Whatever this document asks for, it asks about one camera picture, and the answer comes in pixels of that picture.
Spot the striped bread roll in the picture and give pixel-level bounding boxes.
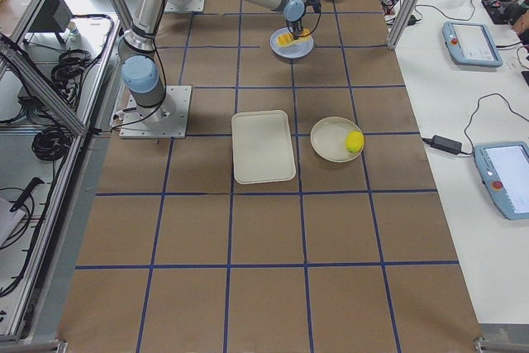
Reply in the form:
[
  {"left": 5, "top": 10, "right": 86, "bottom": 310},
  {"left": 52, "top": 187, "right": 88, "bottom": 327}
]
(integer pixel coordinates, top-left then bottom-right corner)
[{"left": 276, "top": 29, "right": 312, "bottom": 47}]

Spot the blue plate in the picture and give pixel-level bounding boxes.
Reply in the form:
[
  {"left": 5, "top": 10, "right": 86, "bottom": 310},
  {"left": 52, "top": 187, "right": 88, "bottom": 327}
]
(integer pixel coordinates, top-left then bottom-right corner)
[{"left": 269, "top": 27, "right": 314, "bottom": 60}]

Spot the white plate with lemon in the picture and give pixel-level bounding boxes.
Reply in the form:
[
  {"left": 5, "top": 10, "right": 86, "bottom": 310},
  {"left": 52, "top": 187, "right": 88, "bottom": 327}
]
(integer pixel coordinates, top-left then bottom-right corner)
[{"left": 310, "top": 117, "right": 363, "bottom": 163}]

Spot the white rectangular tray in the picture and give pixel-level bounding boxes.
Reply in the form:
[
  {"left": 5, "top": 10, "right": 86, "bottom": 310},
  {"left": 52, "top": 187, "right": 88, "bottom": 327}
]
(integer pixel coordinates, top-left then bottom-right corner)
[{"left": 231, "top": 110, "right": 296, "bottom": 184}]

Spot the yellow lemon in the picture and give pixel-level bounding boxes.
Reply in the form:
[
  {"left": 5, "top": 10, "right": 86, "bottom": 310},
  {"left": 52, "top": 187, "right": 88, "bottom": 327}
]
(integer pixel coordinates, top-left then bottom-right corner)
[{"left": 345, "top": 131, "right": 365, "bottom": 153}]

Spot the blue teach pendant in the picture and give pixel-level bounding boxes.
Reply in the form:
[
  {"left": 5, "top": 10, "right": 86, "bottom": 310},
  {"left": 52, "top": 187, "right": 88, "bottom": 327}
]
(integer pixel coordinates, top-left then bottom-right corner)
[{"left": 441, "top": 21, "right": 503, "bottom": 68}]

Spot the black power adapter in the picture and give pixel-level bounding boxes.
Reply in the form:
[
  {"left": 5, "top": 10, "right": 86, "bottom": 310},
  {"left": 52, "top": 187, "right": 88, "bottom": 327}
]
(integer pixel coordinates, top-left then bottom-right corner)
[{"left": 430, "top": 135, "right": 462, "bottom": 155}]

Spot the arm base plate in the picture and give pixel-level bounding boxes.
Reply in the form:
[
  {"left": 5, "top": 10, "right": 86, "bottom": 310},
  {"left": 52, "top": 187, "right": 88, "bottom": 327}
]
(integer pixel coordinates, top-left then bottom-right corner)
[
  {"left": 119, "top": 85, "right": 192, "bottom": 139},
  {"left": 164, "top": 0, "right": 205, "bottom": 13}
]

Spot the aluminium frame post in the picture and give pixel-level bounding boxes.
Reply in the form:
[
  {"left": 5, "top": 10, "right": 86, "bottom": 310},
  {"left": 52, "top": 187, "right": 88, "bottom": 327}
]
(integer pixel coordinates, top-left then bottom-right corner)
[{"left": 386, "top": 0, "right": 439, "bottom": 50}]

